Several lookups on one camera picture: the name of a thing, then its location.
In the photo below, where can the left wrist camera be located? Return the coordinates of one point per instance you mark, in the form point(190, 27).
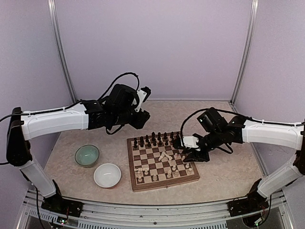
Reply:
point(140, 97)

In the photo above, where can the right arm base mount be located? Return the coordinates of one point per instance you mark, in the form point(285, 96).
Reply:
point(247, 205)

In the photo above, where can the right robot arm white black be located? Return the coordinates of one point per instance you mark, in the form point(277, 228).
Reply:
point(243, 129)

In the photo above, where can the aluminium frame post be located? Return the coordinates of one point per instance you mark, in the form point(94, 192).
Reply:
point(246, 51)
point(60, 49)

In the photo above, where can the white ceramic bowl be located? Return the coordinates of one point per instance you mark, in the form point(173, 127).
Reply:
point(107, 175)

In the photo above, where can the front aluminium rail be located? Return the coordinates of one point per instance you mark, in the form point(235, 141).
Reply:
point(101, 215)

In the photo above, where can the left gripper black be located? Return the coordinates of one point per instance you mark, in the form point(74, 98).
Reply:
point(139, 123)

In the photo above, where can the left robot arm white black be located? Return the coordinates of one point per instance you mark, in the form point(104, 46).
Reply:
point(25, 126)

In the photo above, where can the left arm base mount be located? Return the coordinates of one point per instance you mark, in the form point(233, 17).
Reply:
point(63, 206)

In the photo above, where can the left aluminium frame post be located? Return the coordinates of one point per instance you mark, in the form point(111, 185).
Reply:
point(60, 49)

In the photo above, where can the right aluminium frame post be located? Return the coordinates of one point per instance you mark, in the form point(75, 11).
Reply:
point(246, 51)

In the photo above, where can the green glass bowl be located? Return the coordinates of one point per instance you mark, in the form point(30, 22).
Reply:
point(87, 156)

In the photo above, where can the white chess piece top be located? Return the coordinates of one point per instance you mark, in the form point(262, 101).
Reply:
point(139, 179)

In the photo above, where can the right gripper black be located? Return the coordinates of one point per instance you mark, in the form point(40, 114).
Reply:
point(195, 156)

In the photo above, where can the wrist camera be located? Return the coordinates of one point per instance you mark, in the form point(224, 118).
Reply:
point(187, 142)
point(140, 97)

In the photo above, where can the black chess pieces row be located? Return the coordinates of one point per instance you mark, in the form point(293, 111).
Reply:
point(155, 141)

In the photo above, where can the wooden chess board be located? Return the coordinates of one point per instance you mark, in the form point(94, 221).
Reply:
point(149, 158)

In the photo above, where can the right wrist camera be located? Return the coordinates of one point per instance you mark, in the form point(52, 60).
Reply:
point(187, 142)

